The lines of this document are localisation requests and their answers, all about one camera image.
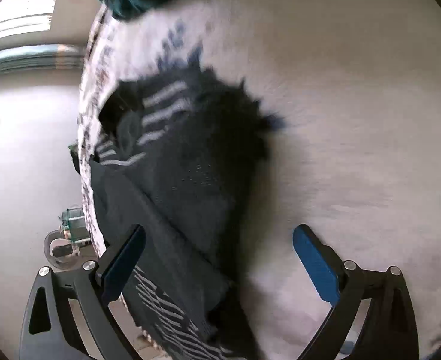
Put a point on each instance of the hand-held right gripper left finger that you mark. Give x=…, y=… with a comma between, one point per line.
x=124, y=262

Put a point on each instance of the grey-blue curtain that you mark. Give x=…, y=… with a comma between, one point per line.
x=25, y=60

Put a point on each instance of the round plastic container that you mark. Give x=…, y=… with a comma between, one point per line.
x=53, y=247

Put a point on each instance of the floral bed blanket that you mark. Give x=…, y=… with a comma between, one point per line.
x=336, y=120

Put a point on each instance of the teal storage cart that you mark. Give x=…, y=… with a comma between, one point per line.
x=74, y=225

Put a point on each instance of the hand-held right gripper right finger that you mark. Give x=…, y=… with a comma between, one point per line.
x=314, y=262

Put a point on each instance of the black striped garment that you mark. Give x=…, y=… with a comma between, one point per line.
x=190, y=180

